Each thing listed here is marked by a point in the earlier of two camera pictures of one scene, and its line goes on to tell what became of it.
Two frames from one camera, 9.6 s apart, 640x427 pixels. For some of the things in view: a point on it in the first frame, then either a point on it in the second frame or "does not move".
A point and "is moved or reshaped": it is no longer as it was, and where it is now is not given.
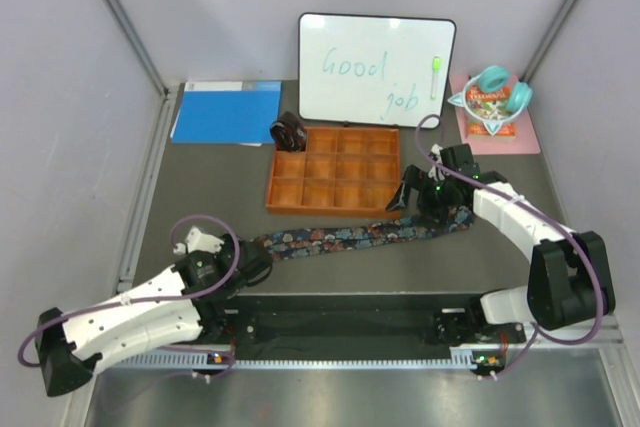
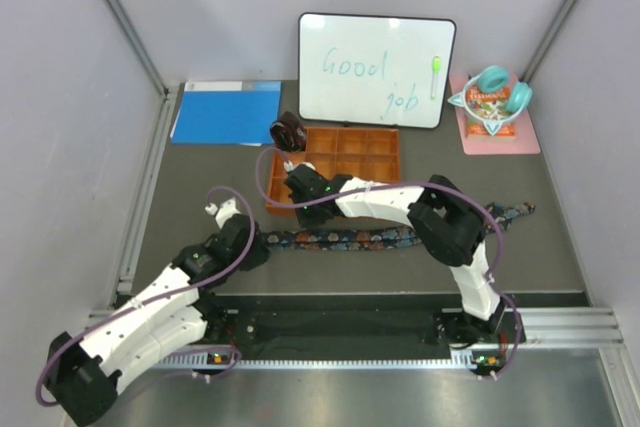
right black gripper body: (436, 197) to (309, 217)
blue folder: (227, 112) does not move
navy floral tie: (306, 241) is moved or reshaped
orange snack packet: (489, 106) does not move
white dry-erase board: (370, 69) does not move
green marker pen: (436, 68) does not move
